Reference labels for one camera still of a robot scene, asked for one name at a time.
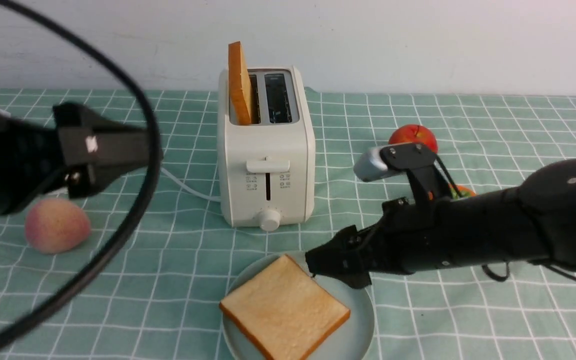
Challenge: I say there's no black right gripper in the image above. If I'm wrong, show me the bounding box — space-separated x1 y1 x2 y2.
305 198 439 290

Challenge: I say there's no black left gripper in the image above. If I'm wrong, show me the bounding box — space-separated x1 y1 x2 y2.
53 102 163 199

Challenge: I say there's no toast slice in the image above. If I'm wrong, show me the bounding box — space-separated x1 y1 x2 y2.
219 253 352 360
228 41 253 126

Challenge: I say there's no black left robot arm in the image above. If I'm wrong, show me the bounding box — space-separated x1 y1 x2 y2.
0 102 163 216

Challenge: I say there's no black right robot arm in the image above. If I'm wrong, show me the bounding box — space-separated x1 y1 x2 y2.
305 159 576 289

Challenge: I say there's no light blue round plate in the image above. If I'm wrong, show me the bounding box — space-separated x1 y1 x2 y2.
228 251 376 360

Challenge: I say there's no pink peach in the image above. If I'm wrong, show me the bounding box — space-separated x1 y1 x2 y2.
24 197 92 255

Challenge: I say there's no white two-slot toaster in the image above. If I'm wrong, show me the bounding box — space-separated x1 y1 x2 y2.
216 66 316 231

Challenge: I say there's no orange persimmon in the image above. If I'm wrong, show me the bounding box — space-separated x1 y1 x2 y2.
449 184 477 199

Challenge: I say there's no red apple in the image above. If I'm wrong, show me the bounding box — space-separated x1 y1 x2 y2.
388 124 439 154

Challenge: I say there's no green checkered tablecloth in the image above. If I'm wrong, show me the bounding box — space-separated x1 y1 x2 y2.
0 89 576 360

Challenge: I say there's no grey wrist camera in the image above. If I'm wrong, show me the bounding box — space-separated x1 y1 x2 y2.
353 142 439 183

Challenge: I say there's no white toaster power cable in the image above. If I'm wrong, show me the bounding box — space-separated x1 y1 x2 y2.
160 167 222 204

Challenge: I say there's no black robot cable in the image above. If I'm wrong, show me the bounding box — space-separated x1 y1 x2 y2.
0 0 164 360

